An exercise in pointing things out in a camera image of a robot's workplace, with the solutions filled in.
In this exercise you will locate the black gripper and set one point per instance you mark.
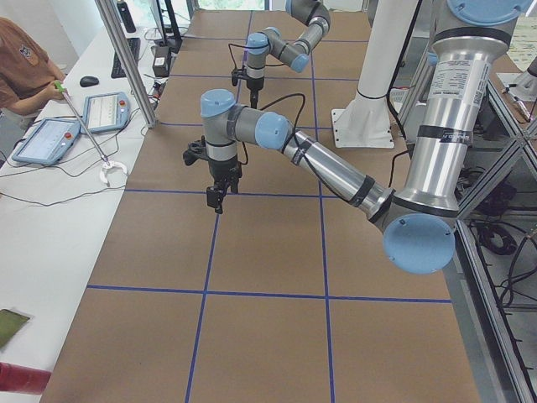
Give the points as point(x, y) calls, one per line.
point(254, 83)
point(221, 170)

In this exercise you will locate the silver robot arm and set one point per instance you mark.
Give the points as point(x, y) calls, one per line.
point(417, 221)
point(296, 55)

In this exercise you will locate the black monitor stand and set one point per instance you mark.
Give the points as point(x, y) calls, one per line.
point(168, 26)

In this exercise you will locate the black power adapter box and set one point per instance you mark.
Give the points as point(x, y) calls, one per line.
point(162, 61)

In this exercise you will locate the grabber tool with white claw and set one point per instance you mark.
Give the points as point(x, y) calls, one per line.
point(107, 164)

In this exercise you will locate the far blue teach pendant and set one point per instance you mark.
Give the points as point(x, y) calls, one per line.
point(106, 112)

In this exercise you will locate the blue teach pendant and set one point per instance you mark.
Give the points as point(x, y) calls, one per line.
point(106, 112)
point(49, 142)

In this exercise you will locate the black computer mouse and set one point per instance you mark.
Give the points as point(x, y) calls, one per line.
point(87, 81)

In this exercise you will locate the near blue teach pendant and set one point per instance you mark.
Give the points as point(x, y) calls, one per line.
point(49, 142)

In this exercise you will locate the person in brown shirt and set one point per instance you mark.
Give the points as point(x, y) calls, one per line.
point(28, 75)

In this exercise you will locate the green cloth pad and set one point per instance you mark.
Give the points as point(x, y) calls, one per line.
point(11, 323)

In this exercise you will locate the red object on table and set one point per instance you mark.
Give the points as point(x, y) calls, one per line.
point(24, 380)

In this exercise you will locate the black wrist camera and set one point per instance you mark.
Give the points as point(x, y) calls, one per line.
point(238, 75)
point(195, 151)

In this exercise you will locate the white camera stand column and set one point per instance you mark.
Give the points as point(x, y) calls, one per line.
point(365, 122)

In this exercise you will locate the aluminium frame post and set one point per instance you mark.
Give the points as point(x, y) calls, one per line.
point(115, 32)

